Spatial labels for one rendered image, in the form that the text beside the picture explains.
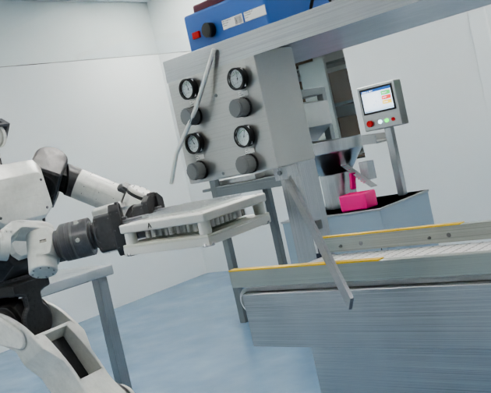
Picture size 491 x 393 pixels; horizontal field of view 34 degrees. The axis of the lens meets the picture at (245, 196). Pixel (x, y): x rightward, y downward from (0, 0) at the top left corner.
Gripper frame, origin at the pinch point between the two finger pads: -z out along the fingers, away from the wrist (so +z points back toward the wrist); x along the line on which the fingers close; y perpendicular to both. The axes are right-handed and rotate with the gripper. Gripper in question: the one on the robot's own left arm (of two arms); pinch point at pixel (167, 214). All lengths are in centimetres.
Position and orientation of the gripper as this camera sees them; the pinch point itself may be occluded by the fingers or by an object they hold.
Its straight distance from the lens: 198.7
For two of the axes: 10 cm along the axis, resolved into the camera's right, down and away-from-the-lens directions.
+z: -7.4, 1.6, 6.6
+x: 2.4, 9.7, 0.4
